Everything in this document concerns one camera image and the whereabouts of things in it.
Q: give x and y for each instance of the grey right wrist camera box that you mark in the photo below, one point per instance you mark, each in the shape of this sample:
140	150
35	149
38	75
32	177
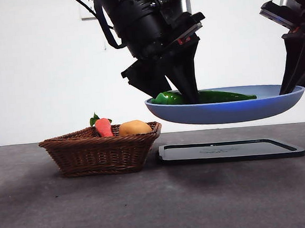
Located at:
279	11

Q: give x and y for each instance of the dark green rectangular tray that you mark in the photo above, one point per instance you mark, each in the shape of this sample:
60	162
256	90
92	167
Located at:
224	157

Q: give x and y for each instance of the light blue plate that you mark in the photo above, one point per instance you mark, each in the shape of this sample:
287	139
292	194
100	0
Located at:
221	112

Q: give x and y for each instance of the yellow-brown potato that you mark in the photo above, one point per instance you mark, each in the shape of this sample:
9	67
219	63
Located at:
135	128

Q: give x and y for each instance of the brown wicker basket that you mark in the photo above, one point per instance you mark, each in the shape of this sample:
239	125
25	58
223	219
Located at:
97	155

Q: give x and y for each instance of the white wall socket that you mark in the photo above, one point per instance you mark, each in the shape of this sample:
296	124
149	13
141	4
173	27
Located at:
86	15

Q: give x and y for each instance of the orange toy carrot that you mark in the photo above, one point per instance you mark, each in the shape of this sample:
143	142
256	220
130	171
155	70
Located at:
104	128

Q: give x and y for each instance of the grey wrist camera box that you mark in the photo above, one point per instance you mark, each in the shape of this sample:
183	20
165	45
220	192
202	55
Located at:
185	24
279	11

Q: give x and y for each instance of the long green pepper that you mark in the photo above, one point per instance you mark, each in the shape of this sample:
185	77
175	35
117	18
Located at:
219	96

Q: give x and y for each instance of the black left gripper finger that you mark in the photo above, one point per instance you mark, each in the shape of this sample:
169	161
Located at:
186	71
147	77

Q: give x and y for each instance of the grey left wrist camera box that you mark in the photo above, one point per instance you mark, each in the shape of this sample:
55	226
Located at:
185	24

